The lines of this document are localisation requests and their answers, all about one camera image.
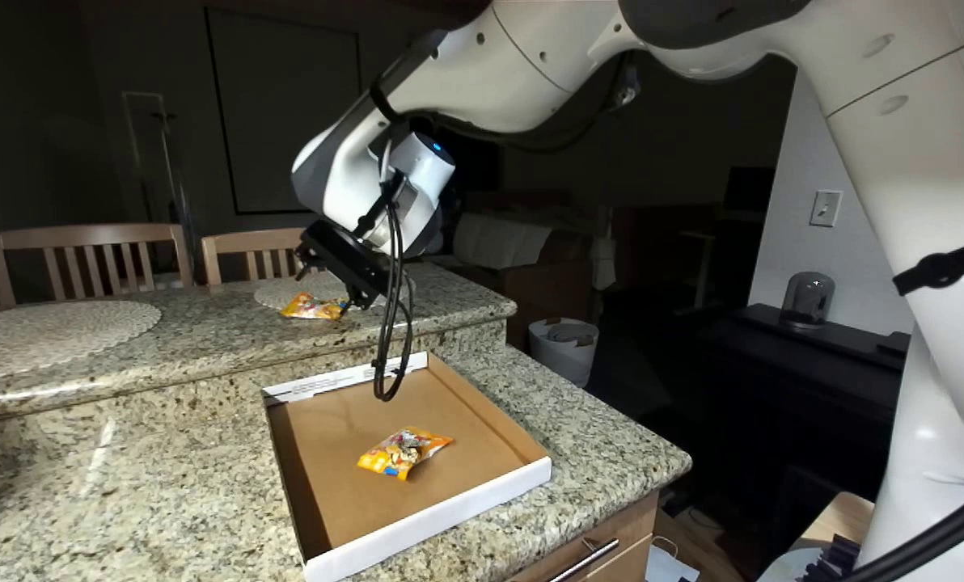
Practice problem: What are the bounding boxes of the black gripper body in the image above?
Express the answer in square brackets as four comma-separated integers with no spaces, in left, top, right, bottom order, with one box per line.
[330,252,392,298]

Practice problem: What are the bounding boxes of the orange cartoon snack packet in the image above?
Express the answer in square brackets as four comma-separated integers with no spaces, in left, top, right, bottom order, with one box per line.
[352,426,459,484]
[278,292,345,322]

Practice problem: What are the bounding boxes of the flat cardboard box white rim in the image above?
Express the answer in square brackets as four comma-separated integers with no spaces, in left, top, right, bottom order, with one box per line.
[262,350,556,582]

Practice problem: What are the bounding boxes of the wooden slat-back chair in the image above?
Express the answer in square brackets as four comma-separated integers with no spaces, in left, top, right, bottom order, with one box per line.
[196,223,313,288]
[0,218,196,311]

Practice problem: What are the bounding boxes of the white bag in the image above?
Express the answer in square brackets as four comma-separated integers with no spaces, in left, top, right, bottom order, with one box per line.
[450,211,556,270]

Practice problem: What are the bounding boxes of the white trash bin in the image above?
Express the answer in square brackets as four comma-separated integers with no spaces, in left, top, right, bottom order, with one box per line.
[523,318,602,387]

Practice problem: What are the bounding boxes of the pale floor stand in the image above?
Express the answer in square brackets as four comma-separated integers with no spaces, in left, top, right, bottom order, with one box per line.
[121,90,190,235]

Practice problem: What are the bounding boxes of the wooden counter drawer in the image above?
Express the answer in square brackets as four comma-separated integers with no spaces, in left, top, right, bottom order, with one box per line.
[507,492,662,582]

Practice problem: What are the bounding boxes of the black low cabinet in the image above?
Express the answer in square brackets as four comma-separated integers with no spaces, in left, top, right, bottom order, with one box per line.
[694,300,917,510]

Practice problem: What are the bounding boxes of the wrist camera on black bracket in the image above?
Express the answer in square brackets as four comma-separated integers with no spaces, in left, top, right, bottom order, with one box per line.
[299,218,392,270]

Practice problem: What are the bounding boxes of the metal drawer handle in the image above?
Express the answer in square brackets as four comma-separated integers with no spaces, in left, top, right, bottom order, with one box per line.
[547,535,625,582]

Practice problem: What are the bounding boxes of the white wall light switch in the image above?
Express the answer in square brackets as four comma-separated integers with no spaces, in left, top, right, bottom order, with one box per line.
[804,188,845,229]

